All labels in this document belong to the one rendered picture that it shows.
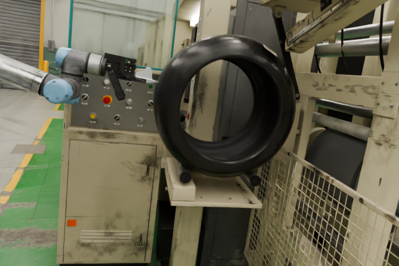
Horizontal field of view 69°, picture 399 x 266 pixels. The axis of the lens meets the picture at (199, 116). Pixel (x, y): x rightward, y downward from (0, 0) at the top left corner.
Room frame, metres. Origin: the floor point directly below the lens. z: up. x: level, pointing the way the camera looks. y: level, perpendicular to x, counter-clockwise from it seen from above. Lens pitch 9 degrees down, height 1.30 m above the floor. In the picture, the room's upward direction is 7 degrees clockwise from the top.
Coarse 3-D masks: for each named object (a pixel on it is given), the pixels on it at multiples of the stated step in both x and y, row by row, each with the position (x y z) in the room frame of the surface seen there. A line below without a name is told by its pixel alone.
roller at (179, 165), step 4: (176, 160) 1.18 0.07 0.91; (176, 164) 1.15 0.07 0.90; (180, 164) 1.11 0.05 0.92; (180, 168) 1.08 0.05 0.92; (184, 168) 1.07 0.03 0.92; (180, 172) 1.04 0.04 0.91; (184, 172) 1.03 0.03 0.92; (188, 172) 1.03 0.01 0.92; (180, 176) 1.03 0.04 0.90; (184, 176) 1.03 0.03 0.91; (188, 176) 1.03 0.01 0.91; (180, 180) 1.03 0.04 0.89; (184, 180) 1.03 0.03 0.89; (188, 180) 1.03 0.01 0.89
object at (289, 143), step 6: (300, 108) 1.44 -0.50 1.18; (294, 120) 1.44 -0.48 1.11; (294, 126) 1.44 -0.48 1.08; (294, 132) 1.44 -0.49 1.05; (288, 138) 1.43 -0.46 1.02; (294, 138) 1.44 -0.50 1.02; (288, 144) 1.43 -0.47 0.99; (276, 156) 1.42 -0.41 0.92; (282, 156) 1.43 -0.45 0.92; (288, 156) 1.44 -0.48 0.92
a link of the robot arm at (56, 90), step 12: (0, 60) 0.85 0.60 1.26; (12, 60) 0.88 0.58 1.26; (0, 72) 0.85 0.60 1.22; (12, 72) 0.85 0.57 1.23; (24, 72) 0.86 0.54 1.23; (36, 72) 0.88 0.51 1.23; (12, 84) 0.87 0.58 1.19; (24, 84) 0.86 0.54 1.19; (36, 84) 0.87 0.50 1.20; (48, 84) 0.86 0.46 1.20; (60, 84) 0.87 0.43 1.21; (72, 84) 0.95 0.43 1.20; (48, 96) 0.86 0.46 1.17; (60, 96) 0.87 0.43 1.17; (72, 96) 0.94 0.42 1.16
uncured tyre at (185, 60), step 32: (192, 64) 1.01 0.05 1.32; (256, 64) 1.07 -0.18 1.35; (160, 96) 1.02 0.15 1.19; (256, 96) 1.35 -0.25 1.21; (288, 96) 1.09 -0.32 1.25; (160, 128) 1.03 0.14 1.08; (256, 128) 1.34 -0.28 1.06; (288, 128) 1.10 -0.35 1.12; (192, 160) 1.02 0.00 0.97; (224, 160) 1.06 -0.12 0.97; (256, 160) 1.07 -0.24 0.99
